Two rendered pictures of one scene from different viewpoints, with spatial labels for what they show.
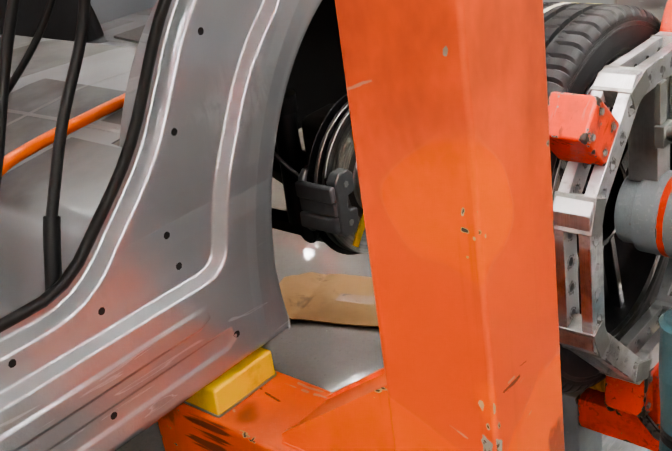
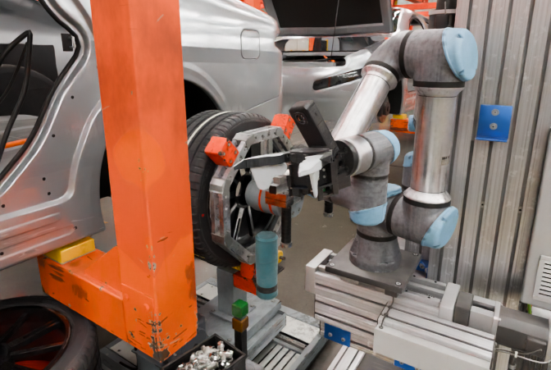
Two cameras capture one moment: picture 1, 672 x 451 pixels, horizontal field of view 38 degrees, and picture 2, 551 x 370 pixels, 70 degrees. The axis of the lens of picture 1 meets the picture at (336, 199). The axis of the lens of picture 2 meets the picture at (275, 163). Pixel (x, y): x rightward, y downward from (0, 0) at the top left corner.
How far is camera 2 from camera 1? 0.38 m
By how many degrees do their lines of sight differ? 13
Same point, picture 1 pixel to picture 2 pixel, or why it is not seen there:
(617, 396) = (244, 271)
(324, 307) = not seen: hidden behind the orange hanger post
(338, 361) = not seen: hidden behind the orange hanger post
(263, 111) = (99, 134)
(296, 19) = not seen: hidden behind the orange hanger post
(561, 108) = (214, 142)
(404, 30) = (119, 84)
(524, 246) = (171, 181)
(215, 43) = (79, 103)
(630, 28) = (256, 121)
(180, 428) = (46, 270)
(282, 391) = (94, 256)
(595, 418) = (239, 282)
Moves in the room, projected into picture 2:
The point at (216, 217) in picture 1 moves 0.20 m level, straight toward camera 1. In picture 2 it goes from (71, 175) to (60, 193)
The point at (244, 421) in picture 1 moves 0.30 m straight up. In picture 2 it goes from (72, 266) to (60, 185)
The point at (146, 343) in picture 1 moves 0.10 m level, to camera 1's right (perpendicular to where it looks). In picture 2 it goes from (24, 223) to (56, 221)
